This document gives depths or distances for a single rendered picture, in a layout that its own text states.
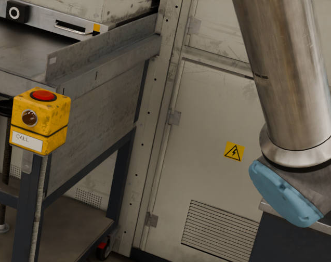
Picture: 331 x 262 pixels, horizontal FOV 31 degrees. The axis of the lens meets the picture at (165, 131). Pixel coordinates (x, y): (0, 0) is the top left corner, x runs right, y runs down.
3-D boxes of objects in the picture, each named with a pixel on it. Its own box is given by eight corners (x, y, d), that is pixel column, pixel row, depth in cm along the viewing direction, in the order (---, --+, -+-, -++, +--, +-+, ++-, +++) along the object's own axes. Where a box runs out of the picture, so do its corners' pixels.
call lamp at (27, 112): (32, 131, 108) (35, 114, 107) (16, 125, 109) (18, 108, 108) (37, 128, 109) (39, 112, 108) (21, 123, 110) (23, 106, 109)
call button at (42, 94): (46, 107, 110) (47, 99, 109) (27, 101, 111) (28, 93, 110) (57, 102, 113) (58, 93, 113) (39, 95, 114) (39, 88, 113)
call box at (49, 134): (44, 158, 111) (51, 107, 107) (7, 145, 113) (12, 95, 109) (65, 144, 118) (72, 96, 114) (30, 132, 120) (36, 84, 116)
